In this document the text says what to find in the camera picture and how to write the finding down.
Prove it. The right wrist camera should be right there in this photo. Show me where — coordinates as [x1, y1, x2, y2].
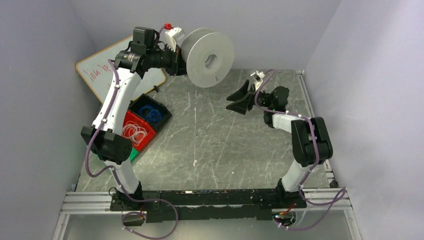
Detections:
[250, 70, 265, 90]

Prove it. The green storage bin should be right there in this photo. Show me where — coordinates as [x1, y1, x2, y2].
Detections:
[129, 147, 139, 163]

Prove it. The black storage bin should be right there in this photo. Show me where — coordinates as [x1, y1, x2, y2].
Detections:
[128, 93, 172, 133]

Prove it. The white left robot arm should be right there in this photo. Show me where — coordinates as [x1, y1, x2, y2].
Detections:
[81, 23, 186, 202]

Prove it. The red storage bin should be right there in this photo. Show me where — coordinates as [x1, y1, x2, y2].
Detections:
[121, 110, 156, 153]

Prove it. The whiteboard with red writing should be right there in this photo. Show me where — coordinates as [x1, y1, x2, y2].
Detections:
[75, 36, 166, 103]

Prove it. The white cable coil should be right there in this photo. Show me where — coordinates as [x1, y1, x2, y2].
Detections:
[121, 120, 149, 144]

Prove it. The white perforated filament spool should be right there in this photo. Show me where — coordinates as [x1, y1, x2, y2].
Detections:
[181, 27, 235, 88]

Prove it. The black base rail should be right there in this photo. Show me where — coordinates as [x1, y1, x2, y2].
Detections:
[109, 185, 307, 223]

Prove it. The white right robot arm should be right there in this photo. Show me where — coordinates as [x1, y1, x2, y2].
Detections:
[226, 80, 333, 193]

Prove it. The blue cable coil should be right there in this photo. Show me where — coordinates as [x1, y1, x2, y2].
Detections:
[138, 104, 164, 123]

